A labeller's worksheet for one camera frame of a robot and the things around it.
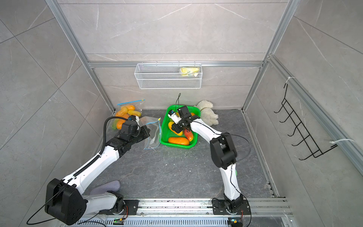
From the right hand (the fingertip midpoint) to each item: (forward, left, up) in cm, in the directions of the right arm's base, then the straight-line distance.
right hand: (176, 125), depth 96 cm
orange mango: (+8, +43, -4) cm, 44 cm away
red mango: (-4, -9, -6) cm, 12 cm away
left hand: (-9, +14, +11) cm, 20 cm away
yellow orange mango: (+18, +44, -5) cm, 48 cm away
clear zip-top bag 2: (-8, +12, +13) cm, 19 cm away
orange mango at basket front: (-10, -3, -4) cm, 11 cm away
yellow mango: (-1, +4, +1) cm, 4 cm away
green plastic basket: (-1, +1, +13) cm, 13 cm away
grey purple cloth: (-37, +35, -7) cm, 51 cm away
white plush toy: (+12, -24, -2) cm, 27 cm away
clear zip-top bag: (+24, +36, -6) cm, 43 cm away
